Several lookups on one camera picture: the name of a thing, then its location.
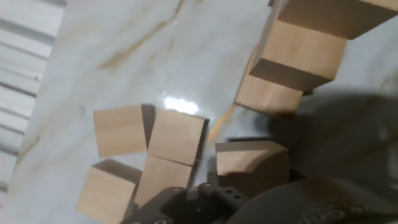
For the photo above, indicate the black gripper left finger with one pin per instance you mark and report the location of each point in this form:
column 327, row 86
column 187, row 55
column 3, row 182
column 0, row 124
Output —
column 199, row 205

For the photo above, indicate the large wooden cube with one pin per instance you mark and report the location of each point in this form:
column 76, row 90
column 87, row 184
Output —
column 326, row 18
column 304, row 46
column 267, row 96

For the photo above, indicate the medium wooden cube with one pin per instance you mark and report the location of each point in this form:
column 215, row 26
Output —
column 161, row 177
column 105, row 196
column 175, row 137
column 119, row 130
column 248, row 155

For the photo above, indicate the marble pattern mat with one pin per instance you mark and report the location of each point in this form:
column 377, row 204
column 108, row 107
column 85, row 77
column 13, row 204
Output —
column 124, row 62

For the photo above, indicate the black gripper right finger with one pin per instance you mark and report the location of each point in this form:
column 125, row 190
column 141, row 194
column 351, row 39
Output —
column 297, row 175

